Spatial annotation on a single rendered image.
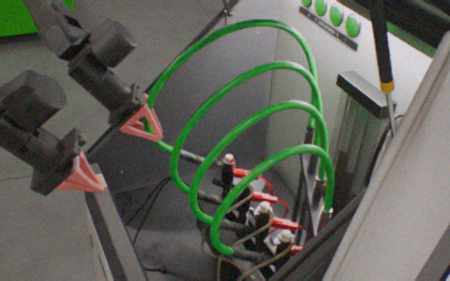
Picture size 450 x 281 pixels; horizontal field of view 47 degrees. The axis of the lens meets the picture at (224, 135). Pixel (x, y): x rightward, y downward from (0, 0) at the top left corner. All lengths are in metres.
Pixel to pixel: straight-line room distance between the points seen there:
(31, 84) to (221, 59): 0.70
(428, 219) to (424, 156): 0.08
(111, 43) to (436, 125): 0.53
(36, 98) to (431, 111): 0.52
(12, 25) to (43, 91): 3.55
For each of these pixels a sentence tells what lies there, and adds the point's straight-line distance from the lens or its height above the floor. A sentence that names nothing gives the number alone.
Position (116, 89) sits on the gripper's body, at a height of 1.32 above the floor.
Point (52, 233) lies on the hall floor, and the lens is 2.58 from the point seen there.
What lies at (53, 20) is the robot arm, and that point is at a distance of 0.99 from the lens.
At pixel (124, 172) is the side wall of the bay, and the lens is 1.43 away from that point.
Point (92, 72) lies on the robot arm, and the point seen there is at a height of 1.36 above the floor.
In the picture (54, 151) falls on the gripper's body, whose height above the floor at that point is 1.32.
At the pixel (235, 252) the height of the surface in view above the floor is 1.13.
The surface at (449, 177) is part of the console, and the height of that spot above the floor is 1.40.
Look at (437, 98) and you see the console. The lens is 0.70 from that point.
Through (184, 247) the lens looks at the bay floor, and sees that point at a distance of 1.31.
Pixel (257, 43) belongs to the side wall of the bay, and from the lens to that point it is 1.38.
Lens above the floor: 1.79
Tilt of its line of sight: 35 degrees down
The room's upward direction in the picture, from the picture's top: 4 degrees clockwise
